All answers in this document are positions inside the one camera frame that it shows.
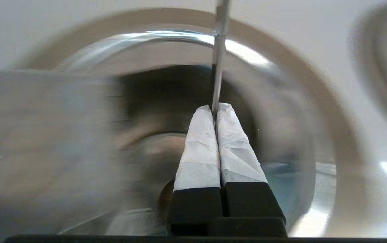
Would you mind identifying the steel ladle hooked handle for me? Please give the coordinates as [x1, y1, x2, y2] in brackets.
[211, 0, 232, 113]

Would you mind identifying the left gripper right finger wrapped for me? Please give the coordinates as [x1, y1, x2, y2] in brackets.
[210, 102, 288, 237]

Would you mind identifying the left gripper left finger wrapped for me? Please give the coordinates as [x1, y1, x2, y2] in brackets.
[167, 105, 223, 237]

